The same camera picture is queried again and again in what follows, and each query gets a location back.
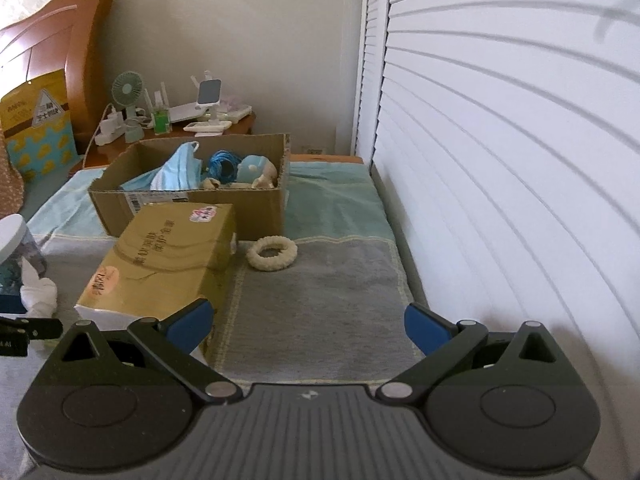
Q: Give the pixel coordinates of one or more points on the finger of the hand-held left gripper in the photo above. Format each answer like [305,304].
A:
[40,329]

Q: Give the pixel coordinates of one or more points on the small green desk fan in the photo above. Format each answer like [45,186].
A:
[127,87]

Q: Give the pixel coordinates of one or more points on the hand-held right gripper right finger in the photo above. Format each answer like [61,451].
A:
[427,327]

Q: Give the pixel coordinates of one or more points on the blue plush toy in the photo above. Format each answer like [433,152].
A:
[250,167]

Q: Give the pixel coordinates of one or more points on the wooden nightstand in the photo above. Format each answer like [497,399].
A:
[240,125]

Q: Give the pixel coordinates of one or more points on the wooden bed headboard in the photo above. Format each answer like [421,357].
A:
[85,35]

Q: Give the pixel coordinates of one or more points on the yellow bag with duck print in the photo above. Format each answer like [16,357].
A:
[40,150]

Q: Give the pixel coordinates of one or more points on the white sock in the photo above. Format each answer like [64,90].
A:
[40,295]

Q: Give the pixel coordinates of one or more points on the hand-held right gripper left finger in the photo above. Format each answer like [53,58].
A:
[187,325]

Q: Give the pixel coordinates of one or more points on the white power strip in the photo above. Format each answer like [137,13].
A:
[111,130]

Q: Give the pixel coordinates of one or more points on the cream scrunchie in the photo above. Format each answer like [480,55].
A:
[257,255]

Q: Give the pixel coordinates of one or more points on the brown floral quilt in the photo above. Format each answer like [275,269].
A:
[10,180]

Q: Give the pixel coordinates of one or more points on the green spray bottle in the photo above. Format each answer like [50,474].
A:
[161,120]

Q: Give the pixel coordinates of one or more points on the cardboard box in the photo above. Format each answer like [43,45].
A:
[240,210]

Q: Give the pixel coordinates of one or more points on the blue face mask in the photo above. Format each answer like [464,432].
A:
[172,170]

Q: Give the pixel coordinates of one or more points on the white remote control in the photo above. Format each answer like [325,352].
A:
[207,127]

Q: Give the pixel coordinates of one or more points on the white router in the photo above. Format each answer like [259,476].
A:
[182,111]

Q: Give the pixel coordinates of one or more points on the clear jar with white lid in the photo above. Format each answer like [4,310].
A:
[15,240]

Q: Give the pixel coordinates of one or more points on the gold and white tissue pack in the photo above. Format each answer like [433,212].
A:
[165,250]

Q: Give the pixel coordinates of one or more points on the white louvered door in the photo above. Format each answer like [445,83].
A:
[500,135]

